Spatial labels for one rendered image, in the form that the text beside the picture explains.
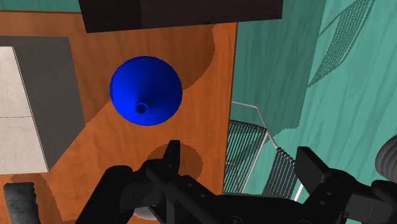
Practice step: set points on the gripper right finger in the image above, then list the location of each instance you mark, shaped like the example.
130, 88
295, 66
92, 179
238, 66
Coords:
328, 186

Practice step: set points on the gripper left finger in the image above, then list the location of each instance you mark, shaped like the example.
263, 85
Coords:
173, 189

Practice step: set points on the white round object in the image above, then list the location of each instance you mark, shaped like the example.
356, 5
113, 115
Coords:
143, 214

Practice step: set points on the grey ribbed round object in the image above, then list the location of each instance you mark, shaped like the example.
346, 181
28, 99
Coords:
387, 158

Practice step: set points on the orange wooden table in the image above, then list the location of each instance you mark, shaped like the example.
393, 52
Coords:
204, 124

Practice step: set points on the blue funnel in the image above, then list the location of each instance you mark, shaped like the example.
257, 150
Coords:
149, 83

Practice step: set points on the black cylinder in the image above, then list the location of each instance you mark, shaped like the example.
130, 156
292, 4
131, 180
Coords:
20, 204

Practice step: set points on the grey and white box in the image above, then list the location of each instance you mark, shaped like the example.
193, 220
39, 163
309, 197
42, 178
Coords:
46, 93

